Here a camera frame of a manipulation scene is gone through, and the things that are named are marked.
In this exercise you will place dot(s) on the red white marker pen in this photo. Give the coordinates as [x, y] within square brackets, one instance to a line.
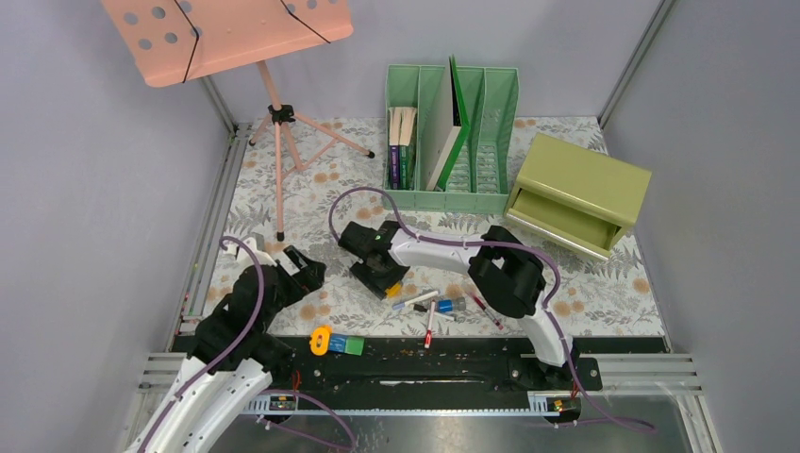
[430, 324]

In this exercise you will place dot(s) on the pink music stand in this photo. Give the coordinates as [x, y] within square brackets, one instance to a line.
[176, 41]

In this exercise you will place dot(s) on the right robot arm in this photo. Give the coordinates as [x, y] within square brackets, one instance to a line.
[516, 280]

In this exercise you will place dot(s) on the purple paperback book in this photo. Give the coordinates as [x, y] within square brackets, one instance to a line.
[394, 164]

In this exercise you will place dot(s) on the treehouse paperback book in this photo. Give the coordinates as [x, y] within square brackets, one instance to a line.
[408, 117]

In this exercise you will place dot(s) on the blue grey glue stick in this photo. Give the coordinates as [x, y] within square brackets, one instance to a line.
[451, 305]

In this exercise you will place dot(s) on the olive green drawer box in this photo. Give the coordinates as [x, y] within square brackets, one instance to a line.
[583, 200]

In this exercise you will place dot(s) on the aluminium frame rail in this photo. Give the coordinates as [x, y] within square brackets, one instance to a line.
[161, 366]

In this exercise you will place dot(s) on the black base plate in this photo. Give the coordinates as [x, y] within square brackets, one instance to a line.
[397, 374]

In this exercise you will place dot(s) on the yellow blue green toy block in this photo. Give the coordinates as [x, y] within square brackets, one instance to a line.
[323, 341]

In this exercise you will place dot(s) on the yellow grey eraser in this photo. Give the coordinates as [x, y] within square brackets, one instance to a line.
[395, 290]

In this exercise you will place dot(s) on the green file organizer rack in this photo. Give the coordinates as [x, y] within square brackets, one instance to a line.
[479, 183]

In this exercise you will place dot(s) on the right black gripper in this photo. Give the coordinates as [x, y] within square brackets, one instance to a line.
[375, 284]

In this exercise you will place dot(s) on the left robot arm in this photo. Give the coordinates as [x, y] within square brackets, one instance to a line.
[233, 357]

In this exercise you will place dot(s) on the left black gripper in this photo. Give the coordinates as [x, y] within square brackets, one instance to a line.
[309, 276]

